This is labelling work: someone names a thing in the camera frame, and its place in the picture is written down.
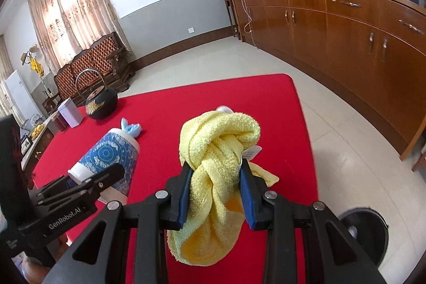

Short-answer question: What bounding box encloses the hanging thin cable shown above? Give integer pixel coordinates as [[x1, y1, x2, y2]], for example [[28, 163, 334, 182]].
[[241, 0, 255, 35]]

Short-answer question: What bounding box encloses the lilac tin box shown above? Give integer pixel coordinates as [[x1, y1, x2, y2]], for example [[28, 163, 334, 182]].
[[58, 98, 84, 128]]

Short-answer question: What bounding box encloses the dark wooden side table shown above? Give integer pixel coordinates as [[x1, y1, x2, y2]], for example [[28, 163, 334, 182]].
[[223, 0, 241, 38]]

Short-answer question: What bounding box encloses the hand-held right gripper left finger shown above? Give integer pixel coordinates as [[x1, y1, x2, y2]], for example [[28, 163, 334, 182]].
[[42, 160, 194, 284]]

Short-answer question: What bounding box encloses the white printed paper label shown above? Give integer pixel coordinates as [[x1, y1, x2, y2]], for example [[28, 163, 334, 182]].
[[242, 145, 262, 162]]

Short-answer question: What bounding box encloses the dark red box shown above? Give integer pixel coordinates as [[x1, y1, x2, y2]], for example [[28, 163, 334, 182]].
[[50, 113, 69, 133]]

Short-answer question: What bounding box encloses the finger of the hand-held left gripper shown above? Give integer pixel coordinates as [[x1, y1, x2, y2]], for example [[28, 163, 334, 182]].
[[79, 163, 126, 202], [35, 174, 79, 200]]

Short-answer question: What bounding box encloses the wooden tufted sofa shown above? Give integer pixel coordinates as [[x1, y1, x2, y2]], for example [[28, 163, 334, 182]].
[[53, 31, 136, 106]]

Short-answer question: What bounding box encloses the grey side counter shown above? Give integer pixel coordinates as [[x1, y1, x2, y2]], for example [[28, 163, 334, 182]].
[[20, 116, 55, 188]]

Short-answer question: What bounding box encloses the yellow towel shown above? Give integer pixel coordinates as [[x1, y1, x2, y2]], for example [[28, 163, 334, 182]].
[[167, 110, 280, 266]]

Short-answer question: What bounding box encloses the light blue wrapper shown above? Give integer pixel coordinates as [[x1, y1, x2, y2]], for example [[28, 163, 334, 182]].
[[120, 118, 143, 138]]

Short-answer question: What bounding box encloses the black round stool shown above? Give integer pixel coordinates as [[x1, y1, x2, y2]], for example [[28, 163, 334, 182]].
[[339, 207, 390, 268]]

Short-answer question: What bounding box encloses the picture frame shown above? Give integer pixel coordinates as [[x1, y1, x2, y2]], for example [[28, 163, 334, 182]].
[[20, 134, 34, 155]]

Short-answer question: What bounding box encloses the black cast iron teapot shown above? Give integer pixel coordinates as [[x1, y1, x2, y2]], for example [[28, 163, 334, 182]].
[[75, 68, 118, 120]]

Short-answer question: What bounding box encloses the beige patterned curtain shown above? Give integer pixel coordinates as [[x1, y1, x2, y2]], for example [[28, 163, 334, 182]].
[[27, 0, 134, 72], [0, 34, 14, 118]]

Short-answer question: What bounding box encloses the long wooden cabinet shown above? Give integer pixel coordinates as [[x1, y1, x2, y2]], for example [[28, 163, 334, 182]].
[[231, 0, 426, 161]]

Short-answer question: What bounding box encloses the blue patterned paper cup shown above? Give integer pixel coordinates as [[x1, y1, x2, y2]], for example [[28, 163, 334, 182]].
[[67, 127, 140, 196]]

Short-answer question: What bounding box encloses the red tablecloth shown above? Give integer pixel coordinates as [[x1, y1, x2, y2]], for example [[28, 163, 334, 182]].
[[25, 73, 318, 284]]

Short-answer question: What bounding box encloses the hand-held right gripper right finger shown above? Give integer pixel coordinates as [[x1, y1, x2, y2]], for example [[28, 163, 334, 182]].
[[240, 158, 382, 284]]

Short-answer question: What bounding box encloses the coat rack with yellow cloth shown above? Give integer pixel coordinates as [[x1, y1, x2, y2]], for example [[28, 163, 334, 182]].
[[22, 44, 45, 76]]

